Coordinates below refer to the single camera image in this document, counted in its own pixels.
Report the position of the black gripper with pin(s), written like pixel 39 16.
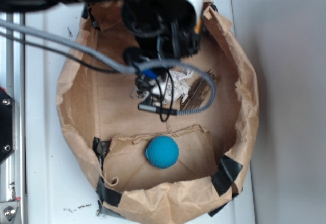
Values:
pixel 165 28

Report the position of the white paper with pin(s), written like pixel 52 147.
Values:
pixel 177 86

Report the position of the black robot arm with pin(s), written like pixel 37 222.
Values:
pixel 37 5

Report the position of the brown wood bark piece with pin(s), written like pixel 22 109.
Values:
pixel 200 96

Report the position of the blue golf ball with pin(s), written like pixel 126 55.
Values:
pixel 162 152

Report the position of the brown paper bag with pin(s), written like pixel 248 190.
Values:
pixel 108 135

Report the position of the aluminium extrusion rail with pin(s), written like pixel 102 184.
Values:
pixel 13 205

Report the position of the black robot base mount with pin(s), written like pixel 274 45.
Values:
pixel 7 125

